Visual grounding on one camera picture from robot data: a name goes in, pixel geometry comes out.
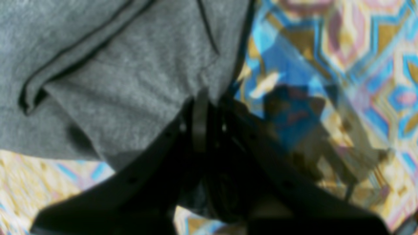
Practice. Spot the grey T-shirt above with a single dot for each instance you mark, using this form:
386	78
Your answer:
99	79

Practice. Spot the patterned tablecloth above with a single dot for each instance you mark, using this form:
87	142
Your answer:
334	83

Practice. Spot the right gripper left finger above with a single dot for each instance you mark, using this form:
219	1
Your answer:
141	198

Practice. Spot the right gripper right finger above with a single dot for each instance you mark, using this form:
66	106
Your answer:
253	182

